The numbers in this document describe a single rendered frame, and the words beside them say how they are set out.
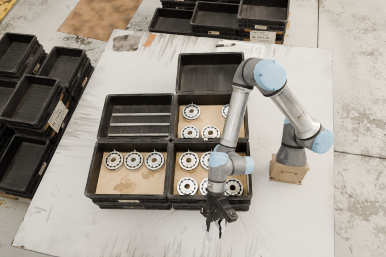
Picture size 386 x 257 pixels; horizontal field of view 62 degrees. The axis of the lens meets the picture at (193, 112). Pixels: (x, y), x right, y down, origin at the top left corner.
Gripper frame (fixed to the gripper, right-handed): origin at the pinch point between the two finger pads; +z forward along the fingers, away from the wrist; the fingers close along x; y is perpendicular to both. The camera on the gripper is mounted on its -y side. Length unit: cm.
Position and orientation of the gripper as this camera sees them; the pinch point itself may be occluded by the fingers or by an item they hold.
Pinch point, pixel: (215, 238)
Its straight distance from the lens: 143.3
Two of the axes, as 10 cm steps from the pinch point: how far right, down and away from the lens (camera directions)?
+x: -8.2, 0.3, -5.7
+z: -0.6, 9.9, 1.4
